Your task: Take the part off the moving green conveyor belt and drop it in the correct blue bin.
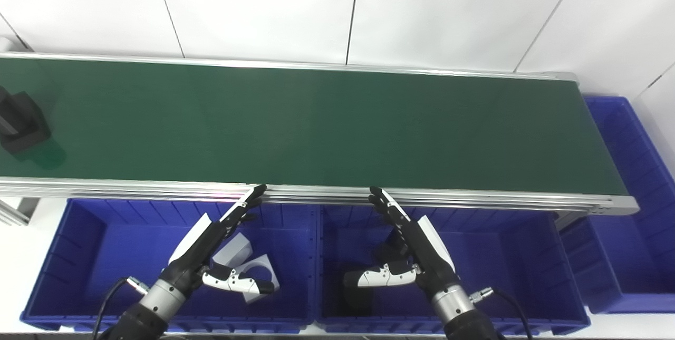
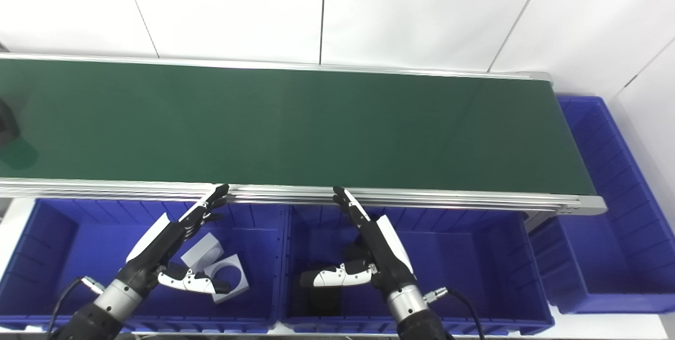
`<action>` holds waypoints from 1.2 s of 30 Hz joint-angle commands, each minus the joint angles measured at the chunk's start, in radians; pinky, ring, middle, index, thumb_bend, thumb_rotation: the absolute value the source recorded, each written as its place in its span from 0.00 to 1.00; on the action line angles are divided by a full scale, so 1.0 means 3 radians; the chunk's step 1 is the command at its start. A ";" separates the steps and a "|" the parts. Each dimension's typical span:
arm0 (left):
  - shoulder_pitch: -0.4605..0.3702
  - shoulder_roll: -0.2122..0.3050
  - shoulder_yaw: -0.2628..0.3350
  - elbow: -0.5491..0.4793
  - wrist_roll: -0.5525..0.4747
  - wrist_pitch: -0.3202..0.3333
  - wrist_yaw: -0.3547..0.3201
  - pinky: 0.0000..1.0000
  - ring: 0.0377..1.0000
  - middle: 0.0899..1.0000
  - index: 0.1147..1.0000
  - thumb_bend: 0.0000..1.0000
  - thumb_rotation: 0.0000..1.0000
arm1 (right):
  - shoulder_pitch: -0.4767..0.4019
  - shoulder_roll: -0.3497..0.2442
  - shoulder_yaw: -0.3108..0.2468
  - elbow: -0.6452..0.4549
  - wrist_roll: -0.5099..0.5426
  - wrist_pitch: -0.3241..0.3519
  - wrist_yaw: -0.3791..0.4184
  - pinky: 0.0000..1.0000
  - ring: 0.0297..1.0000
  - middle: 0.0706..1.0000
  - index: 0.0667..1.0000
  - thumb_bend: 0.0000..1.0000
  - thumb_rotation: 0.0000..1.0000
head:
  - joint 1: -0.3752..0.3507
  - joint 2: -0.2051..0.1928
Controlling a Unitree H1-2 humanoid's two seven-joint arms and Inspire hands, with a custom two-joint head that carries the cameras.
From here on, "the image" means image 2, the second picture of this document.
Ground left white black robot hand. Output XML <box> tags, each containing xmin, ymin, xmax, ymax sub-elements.
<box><xmin>126</xmin><ymin>184</ymin><xmax>233</xmax><ymax>295</ymax></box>

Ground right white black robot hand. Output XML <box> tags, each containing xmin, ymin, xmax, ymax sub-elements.
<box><xmin>300</xmin><ymin>186</ymin><xmax>417</xmax><ymax>296</ymax></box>

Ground black cylinder part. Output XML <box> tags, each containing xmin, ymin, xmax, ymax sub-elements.
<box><xmin>0</xmin><ymin>99</ymin><xmax>21</xmax><ymax>143</ymax></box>
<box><xmin>302</xmin><ymin>242</ymin><xmax>370</xmax><ymax>318</ymax></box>

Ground white block part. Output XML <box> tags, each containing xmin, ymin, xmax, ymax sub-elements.
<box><xmin>182</xmin><ymin>234</ymin><xmax>223</xmax><ymax>273</ymax></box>

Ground green conveyor belt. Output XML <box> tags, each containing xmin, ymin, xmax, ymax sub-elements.
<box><xmin>0</xmin><ymin>58</ymin><xmax>596</xmax><ymax>196</ymax></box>
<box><xmin>0</xmin><ymin>53</ymin><xmax>607</xmax><ymax>215</ymax></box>

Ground blue plastic bin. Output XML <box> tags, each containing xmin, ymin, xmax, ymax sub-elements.
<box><xmin>279</xmin><ymin>204</ymin><xmax>554</xmax><ymax>335</ymax></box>
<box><xmin>530</xmin><ymin>96</ymin><xmax>675</xmax><ymax>314</ymax></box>
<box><xmin>0</xmin><ymin>199</ymin><xmax>288</xmax><ymax>333</ymax></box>

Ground white part with round hole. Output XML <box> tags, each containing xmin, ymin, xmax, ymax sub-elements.
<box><xmin>203</xmin><ymin>255</ymin><xmax>249</xmax><ymax>304</ymax></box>

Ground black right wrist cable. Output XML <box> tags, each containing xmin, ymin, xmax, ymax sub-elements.
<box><xmin>425</xmin><ymin>287</ymin><xmax>486</xmax><ymax>340</ymax></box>

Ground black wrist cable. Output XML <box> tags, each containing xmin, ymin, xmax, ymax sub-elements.
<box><xmin>46</xmin><ymin>276</ymin><xmax>106</xmax><ymax>340</ymax></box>
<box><xmin>425</xmin><ymin>287</ymin><xmax>486</xmax><ymax>340</ymax></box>

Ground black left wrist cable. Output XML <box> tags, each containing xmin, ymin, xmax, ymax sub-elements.
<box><xmin>46</xmin><ymin>276</ymin><xmax>106</xmax><ymax>340</ymax></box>

